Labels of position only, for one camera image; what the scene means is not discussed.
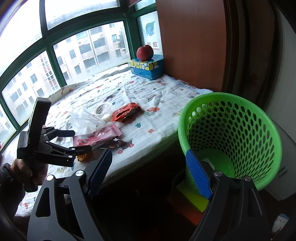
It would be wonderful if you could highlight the small wrapper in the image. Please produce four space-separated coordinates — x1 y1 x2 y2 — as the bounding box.
77 153 89 162

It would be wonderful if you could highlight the clear plastic bag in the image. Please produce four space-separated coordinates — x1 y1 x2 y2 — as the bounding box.
70 108 106 135

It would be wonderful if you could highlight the dark brown snack wrapper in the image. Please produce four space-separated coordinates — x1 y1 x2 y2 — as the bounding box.
92 138 127 150

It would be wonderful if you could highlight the pink snack package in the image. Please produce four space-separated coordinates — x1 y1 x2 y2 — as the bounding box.
73 123 122 147

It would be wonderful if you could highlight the orange snack wrapper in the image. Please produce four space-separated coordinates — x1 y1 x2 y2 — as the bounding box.
111 102 144 123

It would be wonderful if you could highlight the person's left hand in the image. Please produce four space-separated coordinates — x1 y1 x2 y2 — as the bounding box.
10 159 48 186

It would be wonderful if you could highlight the yellow sticky paper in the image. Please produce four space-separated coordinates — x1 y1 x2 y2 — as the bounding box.
177 183 209 213

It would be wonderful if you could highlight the red paper on floor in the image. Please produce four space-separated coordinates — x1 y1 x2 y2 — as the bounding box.
177 204 203 226

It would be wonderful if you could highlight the green plastic mesh wastebasket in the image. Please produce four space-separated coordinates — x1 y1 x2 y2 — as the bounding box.
178 92 282 194

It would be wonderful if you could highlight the cartoon print white bedsheet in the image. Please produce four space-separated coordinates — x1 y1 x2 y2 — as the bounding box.
0 67 213 217

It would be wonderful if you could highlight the blue yellow tissue box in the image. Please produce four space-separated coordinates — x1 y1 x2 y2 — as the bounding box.
128 55 164 80

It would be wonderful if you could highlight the red apple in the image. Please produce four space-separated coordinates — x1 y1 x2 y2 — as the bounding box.
136 45 154 61

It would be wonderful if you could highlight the brown wooden wardrobe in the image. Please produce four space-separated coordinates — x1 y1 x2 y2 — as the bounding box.
156 1 278 106

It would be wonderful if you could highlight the green window frame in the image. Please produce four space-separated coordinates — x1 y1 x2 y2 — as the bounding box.
1 1 157 151

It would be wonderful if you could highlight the white board leaning on wall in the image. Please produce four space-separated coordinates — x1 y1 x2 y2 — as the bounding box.
266 8 295 147

